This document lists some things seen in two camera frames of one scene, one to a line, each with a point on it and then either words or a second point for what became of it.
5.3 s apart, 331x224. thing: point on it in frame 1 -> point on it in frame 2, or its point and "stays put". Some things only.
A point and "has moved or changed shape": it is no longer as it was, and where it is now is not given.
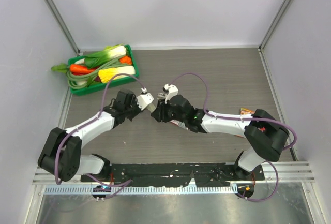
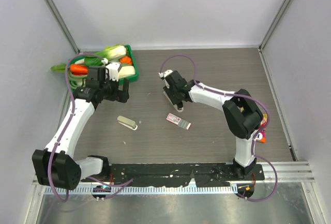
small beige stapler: x=151 y=107 -> x=127 y=122
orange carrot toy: x=79 y=69 stays put
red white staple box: x=179 y=123 stays put
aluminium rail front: x=279 y=171 stays put
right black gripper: x=160 y=113 -> x=168 y=91
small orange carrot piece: x=126 y=59 stays put
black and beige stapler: x=161 y=95 has moved or changed shape
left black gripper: x=134 y=101 -> x=120 y=95
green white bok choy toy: x=111 y=51 stays put
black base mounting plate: x=175 y=174 stays put
